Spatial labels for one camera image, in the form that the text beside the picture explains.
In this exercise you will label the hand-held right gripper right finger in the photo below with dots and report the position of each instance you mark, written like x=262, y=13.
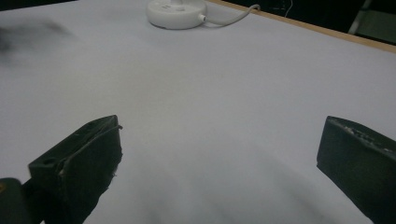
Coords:
x=358, y=165

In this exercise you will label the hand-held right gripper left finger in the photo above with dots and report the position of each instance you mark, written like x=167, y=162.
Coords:
x=84, y=161

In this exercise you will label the grey metal stand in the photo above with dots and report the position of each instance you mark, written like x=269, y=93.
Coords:
x=372, y=23

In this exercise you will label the white round lamp base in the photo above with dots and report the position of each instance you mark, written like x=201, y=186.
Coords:
x=176, y=13

